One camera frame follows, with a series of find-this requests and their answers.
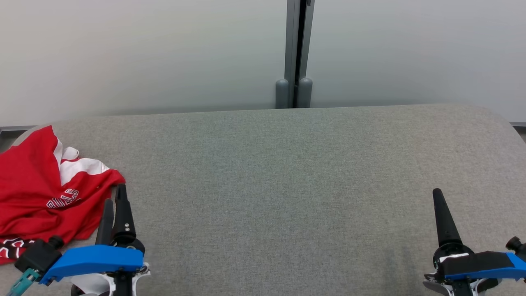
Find red shorts with Bulls print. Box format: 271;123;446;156
0;125;126;243

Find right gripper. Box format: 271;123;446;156
423;188;500;296

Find right blue camera mount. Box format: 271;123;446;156
437;251;526;282

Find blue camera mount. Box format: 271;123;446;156
437;251;526;282
39;245;144;285

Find left blue camera mount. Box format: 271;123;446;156
39;245;144;285

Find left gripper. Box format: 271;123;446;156
70;184;151;296

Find red and white jersey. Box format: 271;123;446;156
0;138;111;264

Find grey metal partition post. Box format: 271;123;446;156
284;0;316;109

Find left teal cable connector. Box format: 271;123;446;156
6;268;40;296

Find grey cylindrical post foot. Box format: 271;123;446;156
275;79;290;109
298;77;314;108

